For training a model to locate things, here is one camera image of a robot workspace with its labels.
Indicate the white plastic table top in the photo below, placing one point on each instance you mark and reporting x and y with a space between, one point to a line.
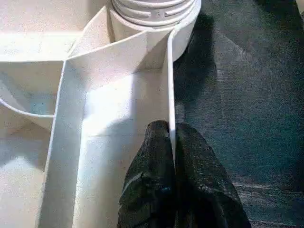
61 109

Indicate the black work mat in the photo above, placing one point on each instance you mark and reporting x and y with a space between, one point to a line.
247 95

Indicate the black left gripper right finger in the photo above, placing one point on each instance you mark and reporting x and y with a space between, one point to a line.
206 190

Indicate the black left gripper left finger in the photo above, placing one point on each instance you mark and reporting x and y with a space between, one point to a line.
149 185

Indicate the white plastic table leg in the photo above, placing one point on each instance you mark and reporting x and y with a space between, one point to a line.
154 10

